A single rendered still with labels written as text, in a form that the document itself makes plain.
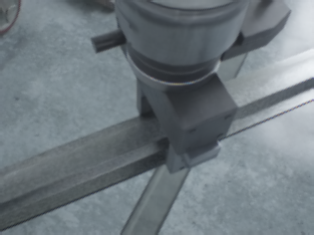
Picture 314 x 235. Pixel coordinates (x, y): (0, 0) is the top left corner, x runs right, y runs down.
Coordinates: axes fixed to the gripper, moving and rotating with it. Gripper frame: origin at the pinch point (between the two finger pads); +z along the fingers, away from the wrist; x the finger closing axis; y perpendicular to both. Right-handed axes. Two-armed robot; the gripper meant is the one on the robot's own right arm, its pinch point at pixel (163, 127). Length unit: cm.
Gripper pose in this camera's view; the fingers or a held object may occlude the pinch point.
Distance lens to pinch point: 43.8
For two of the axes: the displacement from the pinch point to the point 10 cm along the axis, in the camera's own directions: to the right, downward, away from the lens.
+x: 4.2, 8.1, -4.1
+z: -0.5, 4.7, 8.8
